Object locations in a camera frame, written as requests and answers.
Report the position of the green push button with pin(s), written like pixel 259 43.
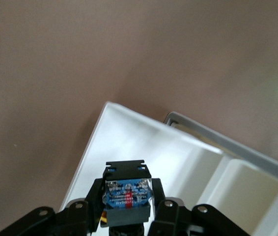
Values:
pixel 126 194

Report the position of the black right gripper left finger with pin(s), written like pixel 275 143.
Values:
pixel 80 214

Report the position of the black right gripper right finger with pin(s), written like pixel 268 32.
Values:
pixel 173 218

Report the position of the white drawer cabinet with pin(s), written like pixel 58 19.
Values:
pixel 239 150

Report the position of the white plastic drawer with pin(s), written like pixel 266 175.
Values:
pixel 134 137

